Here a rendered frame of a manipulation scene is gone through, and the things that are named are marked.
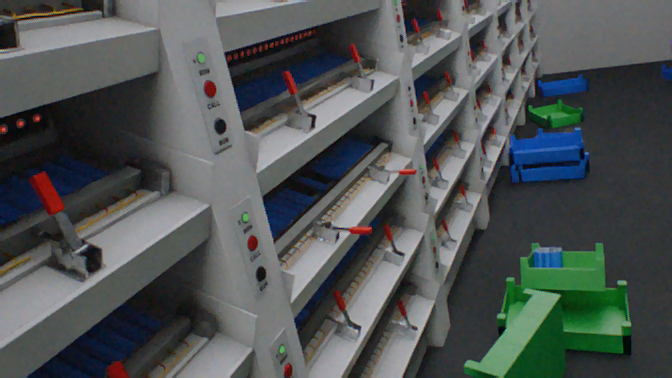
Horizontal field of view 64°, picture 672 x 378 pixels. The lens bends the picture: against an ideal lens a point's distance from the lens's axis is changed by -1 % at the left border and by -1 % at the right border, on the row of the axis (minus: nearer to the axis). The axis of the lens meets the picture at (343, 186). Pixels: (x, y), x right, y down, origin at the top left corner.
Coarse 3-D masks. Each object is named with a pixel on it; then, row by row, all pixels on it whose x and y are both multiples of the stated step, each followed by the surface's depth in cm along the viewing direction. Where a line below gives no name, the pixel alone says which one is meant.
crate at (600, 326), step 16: (512, 288) 151; (608, 288) 143; (624, 288) 139; (512, 304) 153; (576, 304) 147; (592, 304) 146; (608, 304) 144; (624, 304) 141; (512, 320) 146; (576, 320) 141; (592, 320) 140; (608, 320) 138; (624, 320) 137; (576, 336) 129; (592, 336) 128; (608, 336) 126; (624, 336) 125; (608, 352) 128; (624, 352) 126
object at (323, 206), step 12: (384, 144) 123; (372, 156) 116; (384, 156) 120; (360, 168) 110; (348, 180) 104; (336, 192) 99; (324, 204) 95; (312, 216) 90; (300, 228) 87; (288, 240) 83; (300, 240) 86; (300, 252) 84; (288, 264) 80
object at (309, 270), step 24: (408, 144) 124; (408, 168) 125; (360, 192) 106; (384, 192) 108; (336, 216) 96; (360, 216) 98; (312, 240) 89; (312, 264) 83; (336, 264) 91; (288, 288) 73; (312, 288) 82
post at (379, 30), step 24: (384, 0) 114; (336, 24) 120; (360, 24) 118; (384, 24) 116; (384, 48) 118; (408, 72) 125; (384, 120) 124; (408, 120) 124; (408, 192) 129; (432, 216) 138; (432, 264) 137; (432, 312) 139; (432, 336) 142
